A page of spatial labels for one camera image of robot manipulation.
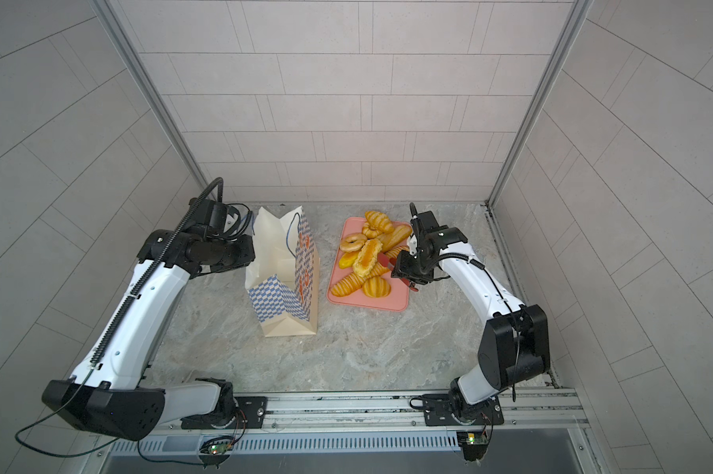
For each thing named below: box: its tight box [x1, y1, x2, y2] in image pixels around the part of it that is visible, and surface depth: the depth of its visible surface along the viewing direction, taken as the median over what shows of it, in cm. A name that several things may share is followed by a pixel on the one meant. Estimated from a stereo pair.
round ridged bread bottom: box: [362, 275, 392, 299], surface depth 91 cm
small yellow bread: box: [338, 249, 359, 270], surface depth 98 cm
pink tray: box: [326, 216, 412, 313], surface depth 95 cm
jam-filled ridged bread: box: [352, 238, 383, 278], surface depth 95 cm
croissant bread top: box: [365, 210, 395, 235], surface depth 104 cm
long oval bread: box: [377, 224, 412, 252], surface depth 104 cm
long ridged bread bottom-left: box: [329, 272, 366, 298], surface depth 93 cm
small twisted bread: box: [361, 222, 380, 239], surface depth 106 cm
